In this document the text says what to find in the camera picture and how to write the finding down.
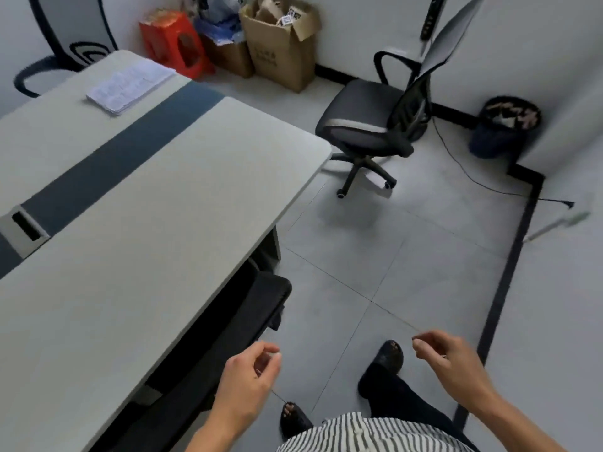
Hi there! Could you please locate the person's left hand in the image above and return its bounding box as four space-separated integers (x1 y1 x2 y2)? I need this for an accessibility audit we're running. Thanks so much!
213 342 283 428

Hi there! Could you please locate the silver desk cable port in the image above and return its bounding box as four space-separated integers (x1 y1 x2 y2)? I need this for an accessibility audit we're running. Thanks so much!
0 205 51 260

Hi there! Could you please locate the person's right hand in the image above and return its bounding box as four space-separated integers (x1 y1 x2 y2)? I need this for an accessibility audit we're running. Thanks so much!
412 330 498 413

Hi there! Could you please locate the black chair under desk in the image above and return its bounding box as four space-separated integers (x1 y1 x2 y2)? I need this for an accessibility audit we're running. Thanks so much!
111 272 293 452

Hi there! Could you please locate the blue plastic bag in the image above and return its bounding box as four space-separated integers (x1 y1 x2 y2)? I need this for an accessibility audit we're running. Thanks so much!
194 16 247 46

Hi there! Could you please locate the person's left forearm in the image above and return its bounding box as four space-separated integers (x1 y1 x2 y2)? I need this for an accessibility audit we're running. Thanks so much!
185 409 248 452

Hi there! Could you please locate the tall open cardboard box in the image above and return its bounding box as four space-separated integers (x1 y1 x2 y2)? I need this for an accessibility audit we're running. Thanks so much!
239 0 322 94

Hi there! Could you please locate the thin dark thread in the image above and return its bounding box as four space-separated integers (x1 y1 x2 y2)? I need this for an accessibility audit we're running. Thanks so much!
254 354 289 404

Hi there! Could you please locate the black power cable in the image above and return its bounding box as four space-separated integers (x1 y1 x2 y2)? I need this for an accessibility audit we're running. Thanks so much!
431 116 576 208

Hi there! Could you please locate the striped shirt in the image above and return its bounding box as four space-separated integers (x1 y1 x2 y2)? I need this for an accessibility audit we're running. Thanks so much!
275 412 481 452

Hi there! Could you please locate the grey desk leg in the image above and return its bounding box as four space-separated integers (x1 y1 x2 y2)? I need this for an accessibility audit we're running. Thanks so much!
253 228 282 273

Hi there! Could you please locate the white plastic bag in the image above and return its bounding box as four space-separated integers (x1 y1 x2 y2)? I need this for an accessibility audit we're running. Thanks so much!
197 0 248 24

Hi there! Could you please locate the person's dark trouser leg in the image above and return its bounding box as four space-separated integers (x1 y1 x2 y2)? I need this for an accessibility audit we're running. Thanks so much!
358 361 477 452

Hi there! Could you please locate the small cardboard box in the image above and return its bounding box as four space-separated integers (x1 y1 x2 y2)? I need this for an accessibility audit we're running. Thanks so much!
203 35 255 79

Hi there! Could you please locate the person's black left sandal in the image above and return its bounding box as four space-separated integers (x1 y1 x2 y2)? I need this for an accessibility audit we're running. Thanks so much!
280 402 314 441

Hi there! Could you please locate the person's black sandal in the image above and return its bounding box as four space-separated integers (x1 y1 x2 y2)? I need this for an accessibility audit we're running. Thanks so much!
280 402 314 441
367 340 405 374

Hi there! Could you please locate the black mesh office chair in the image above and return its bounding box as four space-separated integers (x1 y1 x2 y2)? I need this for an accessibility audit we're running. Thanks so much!
315 0 486 199

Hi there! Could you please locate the stack of white papers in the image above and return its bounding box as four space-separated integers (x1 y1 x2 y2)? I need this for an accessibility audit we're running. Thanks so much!
86 58 177 116

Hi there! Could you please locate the red plastic stool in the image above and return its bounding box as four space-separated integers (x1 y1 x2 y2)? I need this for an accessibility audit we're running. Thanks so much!
139 8 216 81

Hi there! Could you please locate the person's black right sandal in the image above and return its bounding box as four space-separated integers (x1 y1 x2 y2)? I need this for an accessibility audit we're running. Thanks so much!
367 340 405 374

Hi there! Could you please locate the white black-rimmed chair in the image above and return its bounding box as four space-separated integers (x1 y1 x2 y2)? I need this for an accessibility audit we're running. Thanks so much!
13 0 119 99

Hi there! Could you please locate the person's right forearm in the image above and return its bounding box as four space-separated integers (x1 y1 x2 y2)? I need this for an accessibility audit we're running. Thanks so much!
469 390 568 452

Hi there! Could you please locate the black trash bin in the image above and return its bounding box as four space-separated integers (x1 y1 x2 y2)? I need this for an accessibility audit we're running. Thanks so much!
469 95 543 159

